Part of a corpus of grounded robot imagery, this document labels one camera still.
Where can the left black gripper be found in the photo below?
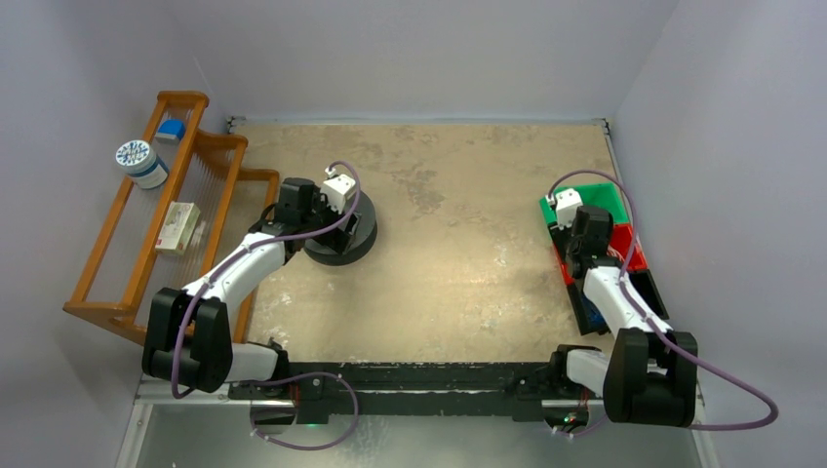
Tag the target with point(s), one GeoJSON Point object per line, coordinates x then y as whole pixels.
{"type": "Point", "coordinates": [340, 239]}

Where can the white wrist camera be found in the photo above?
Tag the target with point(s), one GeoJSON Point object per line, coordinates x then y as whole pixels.
{"type": "Point", "coordinates": [566, 203]}
{"type": "Point", "coordinates": [338, 191]}

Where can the green plastic bin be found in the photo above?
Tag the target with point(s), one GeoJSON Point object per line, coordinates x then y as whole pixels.
{"type": "Point", "coordinates": [603, 195]}

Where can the black cable spool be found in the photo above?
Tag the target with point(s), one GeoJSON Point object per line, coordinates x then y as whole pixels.
{"type": "Point", "coordinates": [365, 206]}

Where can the black plastic bin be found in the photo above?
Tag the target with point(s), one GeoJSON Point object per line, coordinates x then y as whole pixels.
{"type": "Point", "coordinates": [589, 320]}

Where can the wooden rack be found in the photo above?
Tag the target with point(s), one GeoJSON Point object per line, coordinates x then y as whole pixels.
{"type": "Point", "coordinates": [123, 270]}

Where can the blue white small box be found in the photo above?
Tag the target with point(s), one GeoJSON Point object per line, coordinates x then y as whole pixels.
{"type": "Point", "coordinates": [170, 131]}

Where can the red plastic bin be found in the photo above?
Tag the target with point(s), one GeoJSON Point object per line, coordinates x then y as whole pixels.
{"type": "Point", "coordinates": [619, 241]}

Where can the aluminium frame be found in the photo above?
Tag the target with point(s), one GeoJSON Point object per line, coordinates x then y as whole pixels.
{"type": "Point", "coordinates": [212, 430]}

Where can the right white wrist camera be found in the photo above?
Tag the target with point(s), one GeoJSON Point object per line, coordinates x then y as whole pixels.
{"type": "Point", "coordinates": [566, 203]}

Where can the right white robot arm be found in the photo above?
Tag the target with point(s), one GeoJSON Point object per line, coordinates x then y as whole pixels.
{"type": "Point", "coordinates": [642, 381]}

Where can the blue white round tin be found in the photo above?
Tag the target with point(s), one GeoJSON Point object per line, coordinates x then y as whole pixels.
{"type": "Point", "coordinates": [141, 164]}

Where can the white red carton box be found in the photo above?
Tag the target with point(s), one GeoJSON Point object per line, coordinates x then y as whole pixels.
{"type": "Point", "coordinates": [177, 228]}

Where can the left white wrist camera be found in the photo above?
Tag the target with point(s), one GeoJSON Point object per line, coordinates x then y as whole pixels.
{"type": "Point", "coordinates": [338, 191]}

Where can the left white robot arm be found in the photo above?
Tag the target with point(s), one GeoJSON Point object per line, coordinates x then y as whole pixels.
{"type": "Point", "coordinates": [189, 338]}

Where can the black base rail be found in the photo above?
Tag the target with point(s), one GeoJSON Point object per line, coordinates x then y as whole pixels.
{"type": "Point", "coordinates": [522, 391]}

